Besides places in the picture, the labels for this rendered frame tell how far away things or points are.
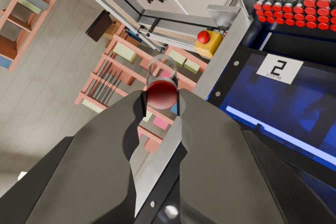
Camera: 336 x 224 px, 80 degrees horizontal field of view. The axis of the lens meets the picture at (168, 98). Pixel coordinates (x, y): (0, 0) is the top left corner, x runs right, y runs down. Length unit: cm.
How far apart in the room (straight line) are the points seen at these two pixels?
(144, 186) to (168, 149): 13
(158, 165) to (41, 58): 700
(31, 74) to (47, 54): 78
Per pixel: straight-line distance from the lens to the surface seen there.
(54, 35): 741
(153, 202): 64
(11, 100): 780
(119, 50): 450
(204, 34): 67
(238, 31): 67
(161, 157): 63
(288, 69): 56
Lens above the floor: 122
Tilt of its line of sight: level
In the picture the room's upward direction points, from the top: 149 degrees counter-clockwise
